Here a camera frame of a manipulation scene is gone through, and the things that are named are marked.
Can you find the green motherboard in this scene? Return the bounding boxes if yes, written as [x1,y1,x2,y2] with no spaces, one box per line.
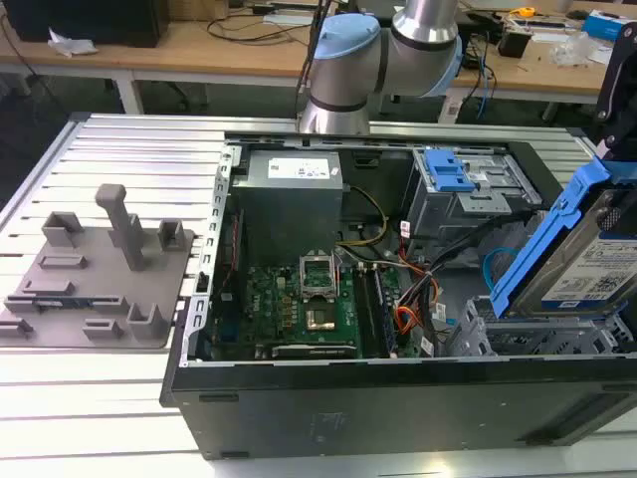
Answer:
[218,263,402,359]

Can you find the red yellow black power wire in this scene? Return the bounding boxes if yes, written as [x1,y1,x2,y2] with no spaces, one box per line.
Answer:
[394,278,445,336]

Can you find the yellow black cable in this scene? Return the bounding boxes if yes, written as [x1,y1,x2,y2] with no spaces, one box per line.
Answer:
[336,185,389,249]

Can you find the black PC case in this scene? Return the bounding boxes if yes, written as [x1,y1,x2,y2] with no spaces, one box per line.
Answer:
[158,129,637,462]

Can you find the metal socket cover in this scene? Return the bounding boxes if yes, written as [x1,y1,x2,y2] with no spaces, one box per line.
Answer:
[298,253,337,298]

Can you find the blue cardboard box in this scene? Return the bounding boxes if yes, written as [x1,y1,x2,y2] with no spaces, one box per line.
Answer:
[580,9,629,42]

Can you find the black graphics card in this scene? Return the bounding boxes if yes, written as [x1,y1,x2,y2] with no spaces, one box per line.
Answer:
[271,343,359,360]

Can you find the black cable bundle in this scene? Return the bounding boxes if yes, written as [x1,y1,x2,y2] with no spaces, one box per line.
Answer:
[392,211,541,313]

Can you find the metal disk bay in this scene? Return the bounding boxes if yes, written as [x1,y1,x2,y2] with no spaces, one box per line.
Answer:
[447,296,637,358]

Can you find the black RAM slot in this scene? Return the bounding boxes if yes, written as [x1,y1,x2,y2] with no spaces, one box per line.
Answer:
[355,268,383,358]
[371,268,398,358]

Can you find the hard disk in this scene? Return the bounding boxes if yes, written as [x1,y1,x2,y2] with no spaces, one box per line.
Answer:
[490,158,637,320]

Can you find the wooden desk white legs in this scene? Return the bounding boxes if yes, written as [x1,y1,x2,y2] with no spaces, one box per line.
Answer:
[445,0,637,123]
[0,0,322,117]

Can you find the metal drive cage blue latch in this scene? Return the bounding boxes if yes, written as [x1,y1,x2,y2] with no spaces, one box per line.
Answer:
[405,146,543,240]

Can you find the small black device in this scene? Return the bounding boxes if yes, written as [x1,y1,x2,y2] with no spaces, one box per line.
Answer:
[497,27,531,59]

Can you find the grey parts rack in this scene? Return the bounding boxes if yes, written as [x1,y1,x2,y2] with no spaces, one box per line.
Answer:
[0,183,198,350]

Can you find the blue disk wire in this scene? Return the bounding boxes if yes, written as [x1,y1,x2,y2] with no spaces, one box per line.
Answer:
[484,245,515,300]

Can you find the large black box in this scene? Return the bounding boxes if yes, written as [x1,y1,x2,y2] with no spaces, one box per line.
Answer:
[2,0,170,49]

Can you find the crumpled white plastic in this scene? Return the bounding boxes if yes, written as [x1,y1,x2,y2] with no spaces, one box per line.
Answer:
[47,27,99,57]

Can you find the hanging blue cable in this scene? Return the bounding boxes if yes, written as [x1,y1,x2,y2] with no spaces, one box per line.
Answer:
[475,37,499,120]

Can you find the grey power supply unit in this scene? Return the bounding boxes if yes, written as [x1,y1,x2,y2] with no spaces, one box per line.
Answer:
[231,148,344,260]

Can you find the black cable loops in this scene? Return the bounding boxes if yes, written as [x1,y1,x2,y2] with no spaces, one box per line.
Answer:
[206,7,319,49]

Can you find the CPU socket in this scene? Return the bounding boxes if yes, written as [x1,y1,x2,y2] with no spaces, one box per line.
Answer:
[304,307,335,333]

